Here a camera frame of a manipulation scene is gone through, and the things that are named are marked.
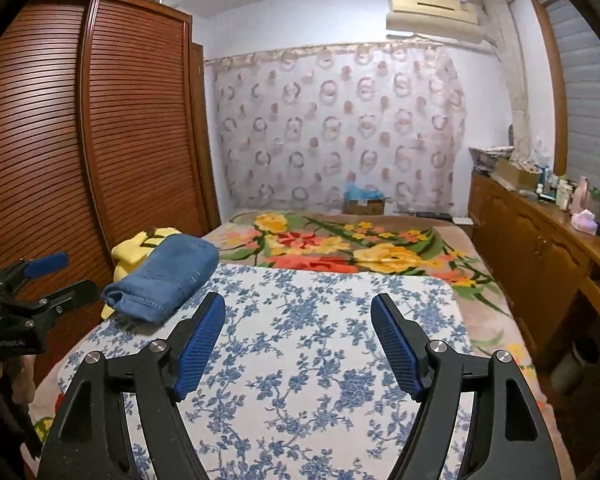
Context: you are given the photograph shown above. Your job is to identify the wooden cabinet counter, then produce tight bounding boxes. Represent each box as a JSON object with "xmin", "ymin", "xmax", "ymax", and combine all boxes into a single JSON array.
[{"xmin": 467, "ymin": 170, "xmax": 600, "ymax": 371}]

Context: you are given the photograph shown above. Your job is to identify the white waste bin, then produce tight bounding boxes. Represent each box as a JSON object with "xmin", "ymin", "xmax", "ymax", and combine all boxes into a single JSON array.
[{"xmin": 550, "ymin": 342, "xmax": 588, "ymax": 396}]

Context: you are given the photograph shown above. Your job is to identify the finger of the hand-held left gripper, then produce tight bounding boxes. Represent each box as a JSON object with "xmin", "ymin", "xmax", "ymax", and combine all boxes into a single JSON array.
[
  {"xmin": 10, "ymin": 280, "xmax": 98, "ymax": 321},
  {"xmin": 0, "ymin": 252, "xmax": 71, "ymax": 293}
]

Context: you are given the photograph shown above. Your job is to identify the blue floral white sheet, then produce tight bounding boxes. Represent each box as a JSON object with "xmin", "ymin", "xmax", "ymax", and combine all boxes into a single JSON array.
[{"xmin": 57, "ymin": 262, "xmax": 481, "ymax": 480}]

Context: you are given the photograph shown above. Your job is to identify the brown cardboard box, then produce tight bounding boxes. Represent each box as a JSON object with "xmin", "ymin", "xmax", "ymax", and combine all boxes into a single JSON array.
[{"xmin": 342, "ymin": 199, "xmax": 386, "ymax": 216}]

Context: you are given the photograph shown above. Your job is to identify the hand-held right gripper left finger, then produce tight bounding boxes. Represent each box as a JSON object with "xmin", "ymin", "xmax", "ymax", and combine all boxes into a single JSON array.
[{"xmin": 37, "ymin": 291, "xmax": 227, "ymax": 480}]

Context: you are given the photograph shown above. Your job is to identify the blue denim pants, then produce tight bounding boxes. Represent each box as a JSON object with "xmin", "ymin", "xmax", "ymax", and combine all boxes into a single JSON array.
[{"xmin": 101, "ymin": 235, "xmax": 220, "ymax": 324}]

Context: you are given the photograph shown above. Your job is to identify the cream tied curtain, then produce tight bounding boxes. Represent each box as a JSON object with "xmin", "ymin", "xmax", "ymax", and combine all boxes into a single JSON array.
[{"xmin": 482, "ymin": 0, "xmax": 533, "ymax": 166}]

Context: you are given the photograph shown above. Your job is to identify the cream wall air conditioner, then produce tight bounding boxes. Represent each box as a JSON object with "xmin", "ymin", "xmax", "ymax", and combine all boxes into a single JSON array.
[{"xmin": 386, "ymin": 0, "xmax": 486, "ymax": 46}]

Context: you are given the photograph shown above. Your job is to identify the wooden louvered wardrobe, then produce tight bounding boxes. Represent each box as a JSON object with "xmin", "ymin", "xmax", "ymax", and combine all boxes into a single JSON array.
[{"xmin": 0, "ymin": 0, "xmax": 221, "ymax": 386}]

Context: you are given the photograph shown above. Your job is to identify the wooden window frame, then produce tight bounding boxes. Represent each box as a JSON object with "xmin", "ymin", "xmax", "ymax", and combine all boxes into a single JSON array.
[{"xmin": 529, "ymin": 0, "xmax": 568, "ymax": 176}]

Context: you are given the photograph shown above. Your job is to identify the floral plush blanket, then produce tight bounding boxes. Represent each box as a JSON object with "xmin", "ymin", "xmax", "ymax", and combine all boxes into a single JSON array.
[{"xmin": 30, "ymin": 210, "xmax": 576, "ymax": 480}]

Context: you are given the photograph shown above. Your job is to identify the grey window blind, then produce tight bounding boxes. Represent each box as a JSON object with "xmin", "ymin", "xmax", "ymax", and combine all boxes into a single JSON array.
[{"xmin": 550, "ymin": 0, "xmax": 600, "ymax": 181}]

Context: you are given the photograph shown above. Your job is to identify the circle-print sheer curtain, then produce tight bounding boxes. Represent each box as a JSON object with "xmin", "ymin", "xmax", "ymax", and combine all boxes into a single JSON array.
[{"xmin": 205, "ymin": 42, "xmax": 468, "ymax": 213}]

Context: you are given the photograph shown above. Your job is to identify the yellow plush toy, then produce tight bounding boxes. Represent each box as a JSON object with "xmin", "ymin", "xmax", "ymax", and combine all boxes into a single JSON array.
[{"xmin": 100, "ymin": 226, "xmax": 183, "ymax": 321}]

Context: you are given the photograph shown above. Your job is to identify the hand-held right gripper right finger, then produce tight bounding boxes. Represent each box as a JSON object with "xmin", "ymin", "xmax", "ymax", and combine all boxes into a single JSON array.
[{"xmin": 370, "ymin": 292, "xmax": 561, "ymax": 480}]

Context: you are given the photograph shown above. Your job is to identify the open cardboard box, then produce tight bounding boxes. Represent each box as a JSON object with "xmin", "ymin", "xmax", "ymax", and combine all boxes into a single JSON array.
[{"xmin": 495, "ymin": 159, "xmax": 543, "ymax": 188}]

